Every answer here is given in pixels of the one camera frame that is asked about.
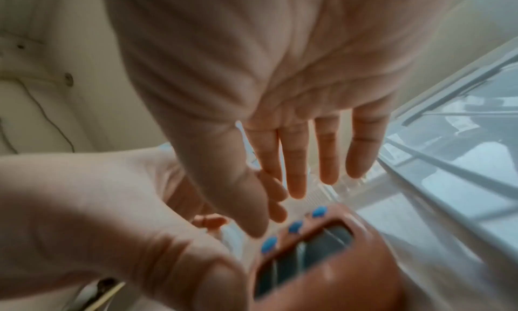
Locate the person's right hand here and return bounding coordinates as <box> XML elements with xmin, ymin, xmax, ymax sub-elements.
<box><xmin>99</xmin><ymin>0</ymin><xmax>459</xmax><ymax>239</ymax></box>

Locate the wooden stick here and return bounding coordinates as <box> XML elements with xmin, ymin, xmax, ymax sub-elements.
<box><xmin>83</xmin><ymin>281</ymin><xmax>127</xmax><ymax>311</ymax></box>

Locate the white window frame with bars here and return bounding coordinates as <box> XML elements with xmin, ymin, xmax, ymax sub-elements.
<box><xmin>376</xmin><ymin>40</ymin><xmax>518</xmax><ymax>269</ymax></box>

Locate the person's left hand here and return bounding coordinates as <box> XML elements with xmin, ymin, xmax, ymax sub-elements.
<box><xmin>0</xmin><ymin>147</ymin><xmax>250</xmax><ymax>311</ymax></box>

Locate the thin wall cable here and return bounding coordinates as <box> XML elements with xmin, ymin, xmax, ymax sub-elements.
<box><xmin>18</xmin><ymin>77</ymin><xmax>78</xmax><ymax>153</ymax></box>

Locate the orange device with blue buttons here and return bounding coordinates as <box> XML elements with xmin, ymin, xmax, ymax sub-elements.
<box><xmin>220</xmin><ymin>203</ymin><xmax>406</xmax><ymax>311</ymax></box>

